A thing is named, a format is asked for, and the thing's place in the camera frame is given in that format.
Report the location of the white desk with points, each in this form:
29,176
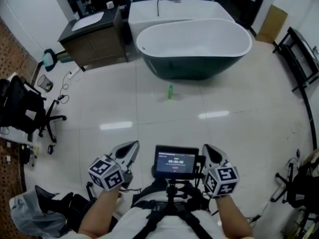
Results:
12,138

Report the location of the white built-in bathtub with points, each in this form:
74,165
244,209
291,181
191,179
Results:
174,11

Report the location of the green plastic bottle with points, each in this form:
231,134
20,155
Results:
170,92

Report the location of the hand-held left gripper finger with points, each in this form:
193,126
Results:
134,155
113,153

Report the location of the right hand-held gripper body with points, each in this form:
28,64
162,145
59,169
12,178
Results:
219,183

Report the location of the teal backpack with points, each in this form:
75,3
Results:
49,60

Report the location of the white box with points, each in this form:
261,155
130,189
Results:
110,5

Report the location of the black office chair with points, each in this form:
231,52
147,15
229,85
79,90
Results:
74,208
22,108
304,183

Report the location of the dark green freestanding bathtub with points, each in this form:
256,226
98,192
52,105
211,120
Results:
194,68

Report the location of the person's white shirt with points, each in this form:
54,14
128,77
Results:
139,223

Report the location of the white cup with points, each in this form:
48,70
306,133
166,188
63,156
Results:
76,15

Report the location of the black chest monitor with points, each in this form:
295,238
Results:
175,162

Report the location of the black mesh wastebasket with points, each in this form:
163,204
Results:
45,83

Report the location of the white sink basin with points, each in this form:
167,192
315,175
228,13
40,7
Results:
87,21

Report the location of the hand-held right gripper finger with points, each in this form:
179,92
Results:
225,159
206,159

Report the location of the grey jacket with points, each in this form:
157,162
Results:
32,218

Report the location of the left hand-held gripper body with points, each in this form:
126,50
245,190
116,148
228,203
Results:
109,180

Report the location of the person's right forearm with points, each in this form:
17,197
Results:
233,218

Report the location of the black metal rack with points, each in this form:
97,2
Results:
299,56

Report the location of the cardboard sheet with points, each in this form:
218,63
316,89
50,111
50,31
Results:
271,24

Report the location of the black power adapter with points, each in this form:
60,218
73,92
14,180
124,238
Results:
51,149

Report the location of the white power strip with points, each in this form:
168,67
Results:
74,72

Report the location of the person's left forearm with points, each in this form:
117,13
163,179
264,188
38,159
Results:
99,215

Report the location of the dark green rolled mat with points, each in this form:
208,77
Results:
64,59

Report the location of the wooden vanity cabinet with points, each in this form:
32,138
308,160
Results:
99,46

